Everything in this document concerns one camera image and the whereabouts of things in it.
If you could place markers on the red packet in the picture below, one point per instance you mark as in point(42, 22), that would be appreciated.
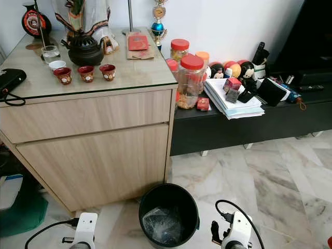
point(138, 43)

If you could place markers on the red black round vase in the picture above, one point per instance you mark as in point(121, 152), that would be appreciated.
point(36, 22)

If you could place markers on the white storage box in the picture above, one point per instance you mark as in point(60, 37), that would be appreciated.
point(10, 189)

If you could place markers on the small red lid plastic jar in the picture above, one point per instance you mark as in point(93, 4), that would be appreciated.
point(180, 45)

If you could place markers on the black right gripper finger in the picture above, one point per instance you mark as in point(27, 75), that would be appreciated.
point(217, 234)

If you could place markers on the orange lid plastic jar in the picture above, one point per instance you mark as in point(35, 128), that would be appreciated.
point(203, 55)

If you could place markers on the Mickey Mouse plush toy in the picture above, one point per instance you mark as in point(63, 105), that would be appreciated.
point(216, 69)

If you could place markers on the light wood drawer cabinet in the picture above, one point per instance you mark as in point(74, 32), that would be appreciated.
point(98, 161)

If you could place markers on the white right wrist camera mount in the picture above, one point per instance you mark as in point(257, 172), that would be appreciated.
point(238, 228)

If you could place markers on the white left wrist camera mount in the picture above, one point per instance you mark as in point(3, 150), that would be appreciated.
point(86, 227)

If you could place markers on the gold blue trophy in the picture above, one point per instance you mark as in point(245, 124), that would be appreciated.
point(157, 27)

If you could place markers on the black flat remote control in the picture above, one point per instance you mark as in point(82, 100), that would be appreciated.
point(311, 88)

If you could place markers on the black wallet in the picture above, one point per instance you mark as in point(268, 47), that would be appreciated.
point(271, 92)

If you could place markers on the clear drinking glass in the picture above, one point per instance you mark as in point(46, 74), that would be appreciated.
point(51, 54)

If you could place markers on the porcelain robed figurine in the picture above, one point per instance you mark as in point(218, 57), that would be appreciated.
point(91, 14)

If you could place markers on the small white cup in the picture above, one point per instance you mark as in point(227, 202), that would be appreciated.
point(57, 65)

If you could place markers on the black upright remote control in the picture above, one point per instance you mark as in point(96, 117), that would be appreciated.
point(259, 52)

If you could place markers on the large red lid plastic jar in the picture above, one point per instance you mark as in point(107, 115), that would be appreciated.
point(191, 80)

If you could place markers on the clear plastic bin liner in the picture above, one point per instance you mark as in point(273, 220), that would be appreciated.
point(162, 226)

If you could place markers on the black round rubbish bin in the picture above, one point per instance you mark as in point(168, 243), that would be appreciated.
point(167, 195)

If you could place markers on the silver lamp stand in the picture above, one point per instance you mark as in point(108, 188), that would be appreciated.
point(130, 15)

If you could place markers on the black cast iron teapot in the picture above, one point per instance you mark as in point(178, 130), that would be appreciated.
point(84, 52)

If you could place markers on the small brown cardboard piece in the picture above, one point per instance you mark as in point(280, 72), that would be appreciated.
point(139, 55)

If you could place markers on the red white small carton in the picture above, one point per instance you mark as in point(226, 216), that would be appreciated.
point(232, 84)

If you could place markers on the red tea cup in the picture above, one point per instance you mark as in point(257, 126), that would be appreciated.
point(63, 77)
point(108, 73)
point(86, 74)

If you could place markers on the stack of white papers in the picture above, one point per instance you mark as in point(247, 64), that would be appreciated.
point(220, 104)

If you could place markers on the green bag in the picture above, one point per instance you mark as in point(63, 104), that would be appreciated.
point(23, 215)

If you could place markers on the black television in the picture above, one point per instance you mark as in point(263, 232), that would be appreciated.
point(308, 33)

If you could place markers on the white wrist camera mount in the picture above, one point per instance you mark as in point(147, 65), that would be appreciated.
point(238, 228)
point(86, 227)

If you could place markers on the small red box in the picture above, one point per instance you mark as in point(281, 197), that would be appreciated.
point(203, 104)

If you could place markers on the black zip pouch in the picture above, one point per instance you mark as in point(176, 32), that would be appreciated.
point(11, 81)

